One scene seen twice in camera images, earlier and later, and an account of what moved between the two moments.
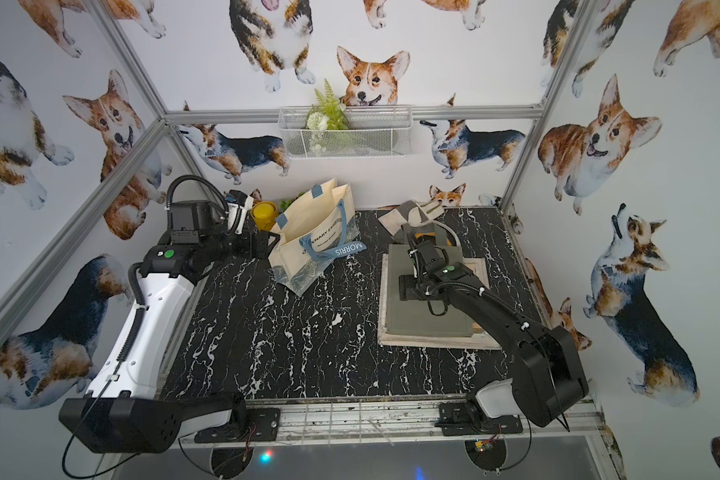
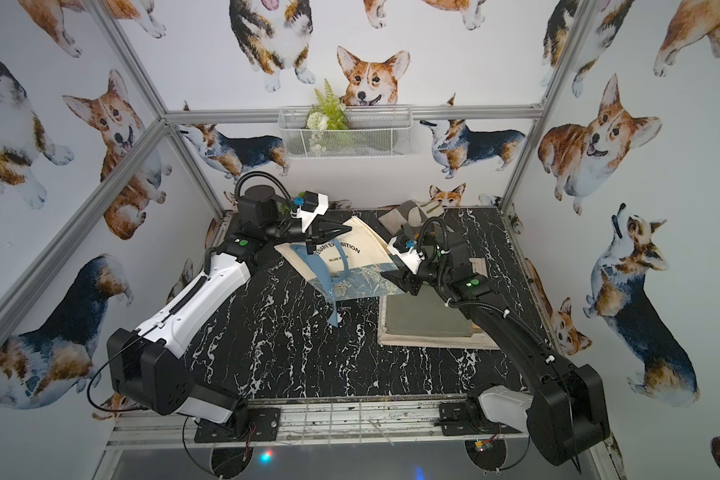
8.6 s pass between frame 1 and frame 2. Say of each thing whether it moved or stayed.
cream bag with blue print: moved
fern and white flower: stayed
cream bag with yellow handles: moved
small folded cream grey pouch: stayed
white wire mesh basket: stayed
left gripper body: moved
